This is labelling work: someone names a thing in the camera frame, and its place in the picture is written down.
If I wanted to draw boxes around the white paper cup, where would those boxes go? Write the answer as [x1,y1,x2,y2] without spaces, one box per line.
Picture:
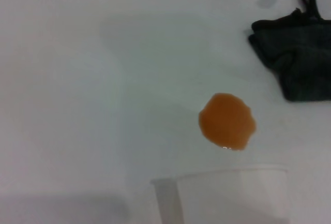
[151,167,289,224]

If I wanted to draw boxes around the dark blue rag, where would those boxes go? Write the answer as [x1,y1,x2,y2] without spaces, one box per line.
[248,0,331,103]

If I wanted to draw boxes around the brown water stain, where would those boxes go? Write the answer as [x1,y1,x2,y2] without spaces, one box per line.
[198,93,258,152]

